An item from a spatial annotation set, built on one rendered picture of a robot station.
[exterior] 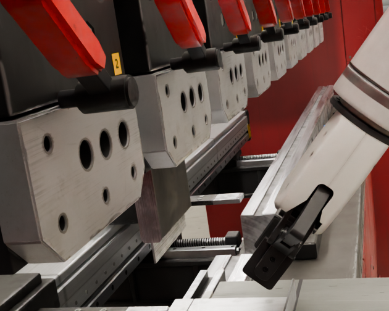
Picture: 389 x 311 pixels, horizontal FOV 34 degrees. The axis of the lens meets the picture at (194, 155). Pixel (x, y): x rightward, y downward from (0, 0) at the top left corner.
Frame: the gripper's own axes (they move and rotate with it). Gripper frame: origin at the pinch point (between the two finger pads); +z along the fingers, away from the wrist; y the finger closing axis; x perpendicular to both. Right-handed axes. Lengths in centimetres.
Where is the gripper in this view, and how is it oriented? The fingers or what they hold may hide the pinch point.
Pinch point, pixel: (271, 252)
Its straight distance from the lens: 61.1
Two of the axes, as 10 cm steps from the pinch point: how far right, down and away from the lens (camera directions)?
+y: -2.6, 2.3, -9.4
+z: -5.1, 8.0, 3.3
